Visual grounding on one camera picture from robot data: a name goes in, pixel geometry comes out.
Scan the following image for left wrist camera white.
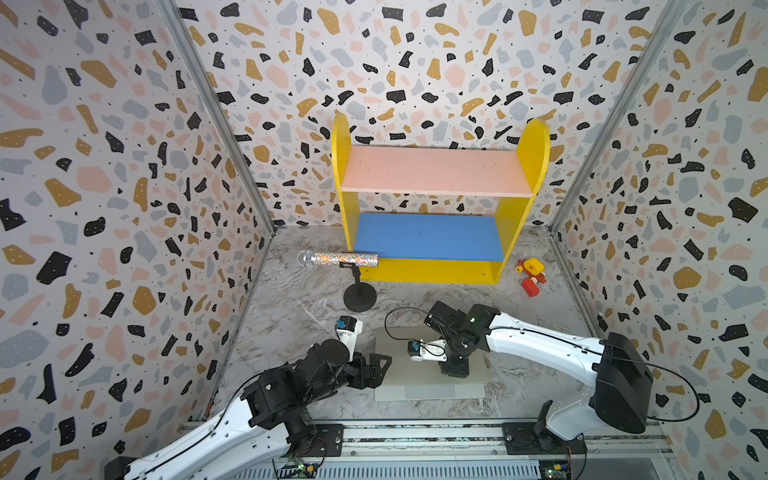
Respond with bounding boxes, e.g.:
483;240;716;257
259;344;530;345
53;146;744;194
336;315;363;362

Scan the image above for green circuit board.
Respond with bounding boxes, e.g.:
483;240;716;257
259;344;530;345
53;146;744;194
277;457;322;479
539;460;571;480

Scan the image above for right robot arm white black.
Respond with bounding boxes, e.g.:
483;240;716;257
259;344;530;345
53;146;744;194
408;302;655;452

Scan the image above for yellow pink blue shelf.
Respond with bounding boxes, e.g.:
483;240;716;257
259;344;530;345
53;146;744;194
331;114;551;285

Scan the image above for silver laptop computer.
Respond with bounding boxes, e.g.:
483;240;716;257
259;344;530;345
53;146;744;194
375;328;490;402

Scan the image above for right green circuit board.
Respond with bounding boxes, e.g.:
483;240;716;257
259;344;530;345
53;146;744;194
539;460;571;480

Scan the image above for red yellow toy figure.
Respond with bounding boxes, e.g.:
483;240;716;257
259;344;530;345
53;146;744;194
515;257;547;298

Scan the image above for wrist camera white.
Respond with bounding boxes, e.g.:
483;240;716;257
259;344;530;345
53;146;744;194
336;315;363;362
407;339;447;362

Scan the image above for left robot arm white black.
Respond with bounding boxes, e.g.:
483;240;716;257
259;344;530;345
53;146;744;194
104;339;392;479

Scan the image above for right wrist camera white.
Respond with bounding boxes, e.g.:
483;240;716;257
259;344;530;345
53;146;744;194
407;339;447;362

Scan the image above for left green circuit board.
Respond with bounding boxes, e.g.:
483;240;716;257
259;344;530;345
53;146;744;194
277;457;322;479

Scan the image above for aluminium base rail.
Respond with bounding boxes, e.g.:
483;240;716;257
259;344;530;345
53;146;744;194
227;419;685;479

